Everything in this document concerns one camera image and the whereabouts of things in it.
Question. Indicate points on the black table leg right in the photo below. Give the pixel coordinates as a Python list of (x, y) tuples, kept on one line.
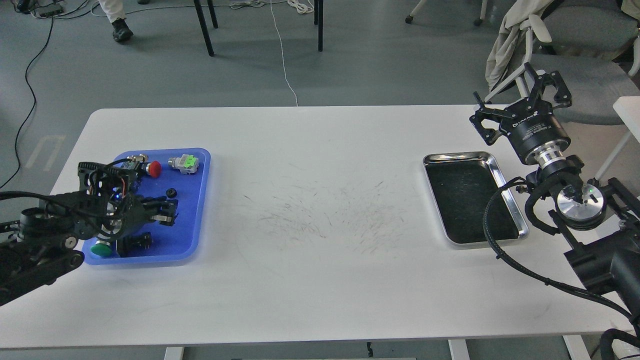
[(318, 22)]

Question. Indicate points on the person foot black shoe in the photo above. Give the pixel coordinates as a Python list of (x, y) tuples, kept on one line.
[(115, 14)]

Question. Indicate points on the silver metal tray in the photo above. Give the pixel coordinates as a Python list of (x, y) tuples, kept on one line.
[(461, 185)]

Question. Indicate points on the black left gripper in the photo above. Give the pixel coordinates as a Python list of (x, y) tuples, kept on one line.
[(134, 213)]

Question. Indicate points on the blue plastic tray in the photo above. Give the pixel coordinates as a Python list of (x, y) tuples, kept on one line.
[(169, 244)]

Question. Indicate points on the green push button switch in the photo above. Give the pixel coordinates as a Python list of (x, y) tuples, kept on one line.
[(102, 249)]

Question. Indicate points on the red push button switch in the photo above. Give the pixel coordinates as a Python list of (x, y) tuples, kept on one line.
[(142, 166)]

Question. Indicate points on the black cylindrical switch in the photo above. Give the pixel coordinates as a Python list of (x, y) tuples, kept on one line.
[(130, 243)]

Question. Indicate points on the black table leg left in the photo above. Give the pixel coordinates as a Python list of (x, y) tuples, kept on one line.
[(203, 24)]

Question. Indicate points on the grey office chair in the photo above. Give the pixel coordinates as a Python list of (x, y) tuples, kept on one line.
[(593, 44)]

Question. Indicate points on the grey green connector switch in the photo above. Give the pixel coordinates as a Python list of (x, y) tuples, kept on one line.
[(185, 164)]

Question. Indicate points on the black table leg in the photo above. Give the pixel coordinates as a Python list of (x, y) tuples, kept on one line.
[(318, 22), (203, 24)]

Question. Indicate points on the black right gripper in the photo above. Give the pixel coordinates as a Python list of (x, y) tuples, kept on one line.
[(537, 130)]

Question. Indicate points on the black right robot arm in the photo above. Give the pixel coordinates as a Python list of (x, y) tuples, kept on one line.
[(600, 222)]

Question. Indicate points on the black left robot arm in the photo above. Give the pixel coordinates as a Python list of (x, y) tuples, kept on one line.
[(40, 246)]

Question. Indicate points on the beige jacket on chair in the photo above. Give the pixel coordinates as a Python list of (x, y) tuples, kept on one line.
[(508, 37)]

